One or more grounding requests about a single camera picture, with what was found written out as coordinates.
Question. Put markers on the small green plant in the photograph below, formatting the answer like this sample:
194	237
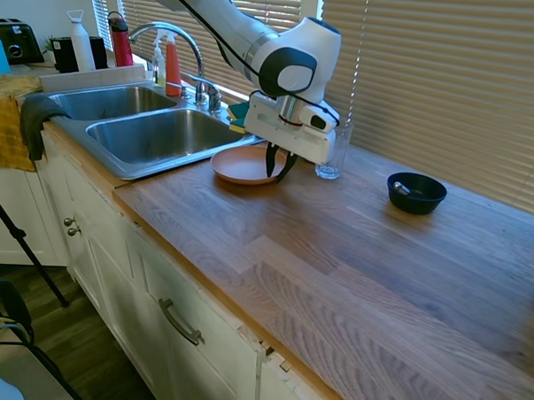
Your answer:
49	45

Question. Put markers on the white kitchen cabinet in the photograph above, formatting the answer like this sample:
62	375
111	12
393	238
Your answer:
126	269

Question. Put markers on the clear drinking glass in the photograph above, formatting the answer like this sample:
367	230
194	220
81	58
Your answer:
340	150

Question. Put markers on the black toaster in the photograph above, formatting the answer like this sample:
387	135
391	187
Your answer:
17	43

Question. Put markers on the red water bottle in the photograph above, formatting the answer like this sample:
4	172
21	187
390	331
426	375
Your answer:
122	45

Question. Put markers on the small metal object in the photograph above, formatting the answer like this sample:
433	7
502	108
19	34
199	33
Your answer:
401	187

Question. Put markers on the yellow patterned cloth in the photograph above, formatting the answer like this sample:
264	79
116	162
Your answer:
4	126

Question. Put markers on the black canister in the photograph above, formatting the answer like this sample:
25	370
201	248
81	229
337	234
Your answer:
62	56

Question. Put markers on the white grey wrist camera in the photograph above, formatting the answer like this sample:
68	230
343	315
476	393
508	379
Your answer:
319	120

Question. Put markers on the white water bottle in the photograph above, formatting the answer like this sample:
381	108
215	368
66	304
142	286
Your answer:
82	46

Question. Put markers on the stainless steel double sink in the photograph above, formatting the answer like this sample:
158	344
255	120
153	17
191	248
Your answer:
163	133

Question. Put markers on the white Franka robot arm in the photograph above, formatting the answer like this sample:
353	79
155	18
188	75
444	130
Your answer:
239	26

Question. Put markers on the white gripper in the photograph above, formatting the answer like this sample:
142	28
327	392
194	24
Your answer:
292	137

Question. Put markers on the black tripod leg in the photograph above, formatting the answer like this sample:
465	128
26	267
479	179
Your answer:
21	242

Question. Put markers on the white tiled ledge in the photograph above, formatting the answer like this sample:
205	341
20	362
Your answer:
95	78

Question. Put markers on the orange plastic plate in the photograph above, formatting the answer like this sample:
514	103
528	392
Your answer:
239	165

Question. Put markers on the round metal cabinet knob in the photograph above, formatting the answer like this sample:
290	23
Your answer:
69	222
74	232

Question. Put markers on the chrome kitchen faucet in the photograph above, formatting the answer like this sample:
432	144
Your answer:
198	59

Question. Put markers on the grey dish cloth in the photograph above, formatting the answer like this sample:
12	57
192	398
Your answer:
33	119

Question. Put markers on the yellow green sponge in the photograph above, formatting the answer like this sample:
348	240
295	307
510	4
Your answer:
238	127
237	111

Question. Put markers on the dark blue bowl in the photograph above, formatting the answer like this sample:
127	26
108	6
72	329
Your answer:
415	202

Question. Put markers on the wide beige window blind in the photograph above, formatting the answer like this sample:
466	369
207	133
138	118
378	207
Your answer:
454	84

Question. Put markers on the clear yellowish spray bottle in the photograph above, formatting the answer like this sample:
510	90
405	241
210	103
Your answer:
158	69

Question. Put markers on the small beige window blind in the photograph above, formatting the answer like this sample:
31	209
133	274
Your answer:
99	11

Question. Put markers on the white window frame post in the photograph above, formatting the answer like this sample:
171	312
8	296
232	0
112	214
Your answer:
312	5

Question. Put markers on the narrow beige window blind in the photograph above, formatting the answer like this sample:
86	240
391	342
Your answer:
178	5

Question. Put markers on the orange spray bottle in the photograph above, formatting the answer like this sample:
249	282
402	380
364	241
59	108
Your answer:
173	72

